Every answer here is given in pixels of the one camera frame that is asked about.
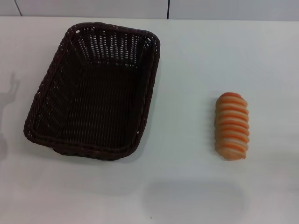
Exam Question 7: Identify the black woven wicker basket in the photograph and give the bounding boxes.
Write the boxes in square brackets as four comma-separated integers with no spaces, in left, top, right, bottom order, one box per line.
[23,22,161,164]

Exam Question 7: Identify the orange striped spiral bread roll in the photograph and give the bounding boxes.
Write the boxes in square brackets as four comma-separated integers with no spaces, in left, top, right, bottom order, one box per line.
[214,92,250,161]

